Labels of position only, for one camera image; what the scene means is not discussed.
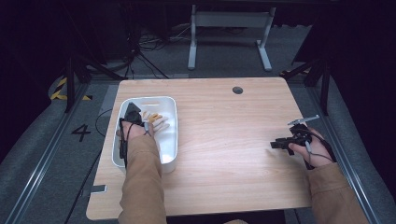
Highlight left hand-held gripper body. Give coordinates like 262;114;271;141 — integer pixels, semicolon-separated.
123;102;145;126

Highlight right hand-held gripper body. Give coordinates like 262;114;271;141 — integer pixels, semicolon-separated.
288;114;320;147

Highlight beige glove with orange fingers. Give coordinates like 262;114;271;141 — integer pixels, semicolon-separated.
148;112;171;133

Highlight white plastic bin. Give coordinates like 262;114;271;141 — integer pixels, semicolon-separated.
111;95;179;175

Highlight person's left hand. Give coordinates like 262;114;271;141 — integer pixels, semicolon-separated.
116;120;155;141

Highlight person's right hand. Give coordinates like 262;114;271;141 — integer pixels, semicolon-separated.
289;129;334;169

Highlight black metal stand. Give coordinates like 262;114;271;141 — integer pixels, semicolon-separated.
64;54;125;114
279;57;332;117

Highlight yellow black hazard tape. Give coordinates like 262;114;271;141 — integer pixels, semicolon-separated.
49;77;93;102

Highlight right gripper grey cable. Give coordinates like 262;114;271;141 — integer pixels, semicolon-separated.
304;140;334;166

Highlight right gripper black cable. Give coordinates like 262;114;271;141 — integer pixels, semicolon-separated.
303;128;338;171

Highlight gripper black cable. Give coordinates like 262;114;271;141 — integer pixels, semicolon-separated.
119;122;135;170
303;128;338;171

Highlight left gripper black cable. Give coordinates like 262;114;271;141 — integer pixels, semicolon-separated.
119;122;135;170

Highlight metal floor rail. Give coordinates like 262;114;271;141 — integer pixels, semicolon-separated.
306;87;382;224
4;83;91;224

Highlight tangle of black floor cables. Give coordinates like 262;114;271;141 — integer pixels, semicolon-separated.
122;22;192;79

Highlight thin black floor cable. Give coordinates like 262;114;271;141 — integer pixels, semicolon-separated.
64;107;114;224

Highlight grey metal table bracket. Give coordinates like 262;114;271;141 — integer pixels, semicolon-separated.
81;184;107;198

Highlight grey metal table frame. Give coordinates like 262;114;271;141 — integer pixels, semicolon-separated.
187;4;277;72

